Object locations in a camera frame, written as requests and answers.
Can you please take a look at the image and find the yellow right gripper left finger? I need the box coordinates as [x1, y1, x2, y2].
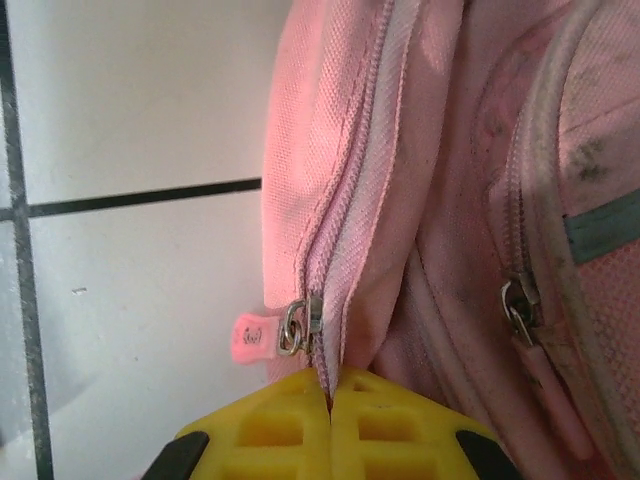
[142, 368, 335, 480]

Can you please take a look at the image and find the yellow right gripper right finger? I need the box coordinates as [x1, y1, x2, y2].
[329, 367, 524, 480]

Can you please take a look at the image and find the pink backpack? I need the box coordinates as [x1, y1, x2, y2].
[230, 0, 640, 480]

